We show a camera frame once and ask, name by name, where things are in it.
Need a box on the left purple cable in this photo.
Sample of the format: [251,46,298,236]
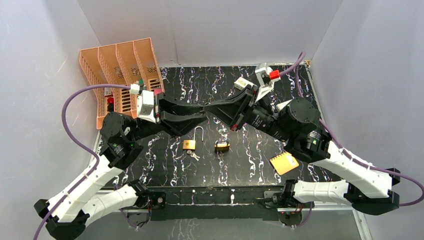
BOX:
[33,84,140,240]

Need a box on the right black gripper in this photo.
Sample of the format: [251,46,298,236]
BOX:
[204,84,292,143]

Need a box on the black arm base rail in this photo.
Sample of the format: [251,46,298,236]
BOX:
[66,185,365,229]

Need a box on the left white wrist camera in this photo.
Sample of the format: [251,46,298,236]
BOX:
[129,84,157,123]

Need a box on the brass padlock long shackle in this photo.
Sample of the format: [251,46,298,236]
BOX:
[182,126,204,151]

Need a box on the orange spiral notebook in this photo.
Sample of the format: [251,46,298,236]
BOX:
[269,151,300,176]

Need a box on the purple cable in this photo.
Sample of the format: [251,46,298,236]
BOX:
[269,51,424,208]
[33,84,140,240]

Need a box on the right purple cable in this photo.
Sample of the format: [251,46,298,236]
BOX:
[269,51,424,208]

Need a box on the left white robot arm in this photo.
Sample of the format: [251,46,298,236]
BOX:
[34,92,206,240]

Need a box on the orange plastic file organizer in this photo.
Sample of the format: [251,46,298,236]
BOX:
[79,37,164,130]

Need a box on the silver key bunch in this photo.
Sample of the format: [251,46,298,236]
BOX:
[186,150,200,161]

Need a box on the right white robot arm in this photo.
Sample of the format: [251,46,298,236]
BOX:
[204,86,400,216]

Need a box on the pink eraser in organizer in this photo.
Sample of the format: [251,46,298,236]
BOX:
[153,88,163,95]

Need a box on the red black item in organizer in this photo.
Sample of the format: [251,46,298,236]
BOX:
[106,96,115,112]

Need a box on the white green small box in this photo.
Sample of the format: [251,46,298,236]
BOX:
[233,77,251,91]

